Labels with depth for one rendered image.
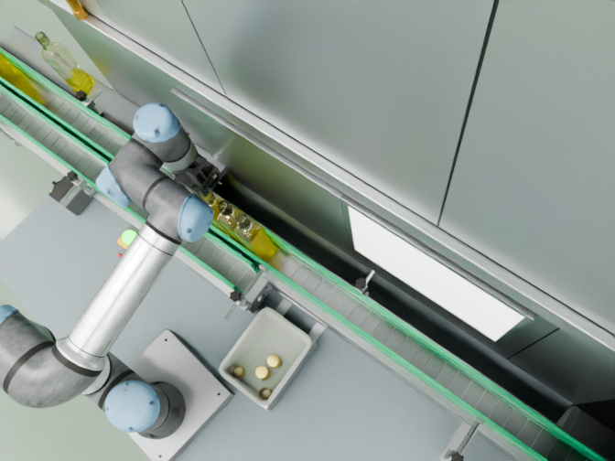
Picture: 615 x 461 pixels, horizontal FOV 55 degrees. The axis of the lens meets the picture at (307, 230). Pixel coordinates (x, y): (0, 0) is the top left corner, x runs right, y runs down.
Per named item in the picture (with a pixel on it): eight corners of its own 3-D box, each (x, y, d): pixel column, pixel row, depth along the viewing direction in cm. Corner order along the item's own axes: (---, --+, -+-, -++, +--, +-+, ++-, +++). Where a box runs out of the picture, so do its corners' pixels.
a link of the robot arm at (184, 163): (145, 151, 117) (172, 120, 118) (155, 161, 121) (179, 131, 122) (174, 169, 114) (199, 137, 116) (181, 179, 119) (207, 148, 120)
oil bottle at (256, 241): (276, 248, 164) (262, 223, 144) (264, 264, 163) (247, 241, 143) (261, 237, 165) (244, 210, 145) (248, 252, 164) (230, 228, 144)
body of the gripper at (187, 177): (203, 204, 129) (186, 182, 118) (174, 184, 132) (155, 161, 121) (224, 176, 131) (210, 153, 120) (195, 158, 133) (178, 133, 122)
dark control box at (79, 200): (94, 198, 191) (81, 187, 183) (78, 217, 189) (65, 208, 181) (77, 185, 193) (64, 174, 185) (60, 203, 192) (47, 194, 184)
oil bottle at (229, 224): (261, 236, 165) (243, 209, 145) (248, 251, 164) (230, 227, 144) (245, 225, 167) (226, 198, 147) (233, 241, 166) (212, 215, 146)
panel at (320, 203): (506, 336, 139) (543, 307, 107) (500, 346, 139) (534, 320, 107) (218, 149, 165) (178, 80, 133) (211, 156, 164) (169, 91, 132)
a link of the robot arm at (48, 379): (38, 443, 99) (202, 201, 99) (-5, 402, 102) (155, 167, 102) (79, 430, 110) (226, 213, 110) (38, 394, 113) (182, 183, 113)
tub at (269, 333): (318, 344, 166) (315, 339, 158) (271, 412, 162) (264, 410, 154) (270, 309, 171) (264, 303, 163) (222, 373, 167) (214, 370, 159)
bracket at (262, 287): (275, 287, 167) (270, 282, 160) (254, 315, 165) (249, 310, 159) (264, 281, 168) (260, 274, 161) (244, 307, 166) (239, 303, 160)
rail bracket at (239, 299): (274, 276, 161) (264, 264, 149) (236, 326, 158) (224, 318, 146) (265, 270, 162) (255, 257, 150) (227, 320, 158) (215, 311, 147)
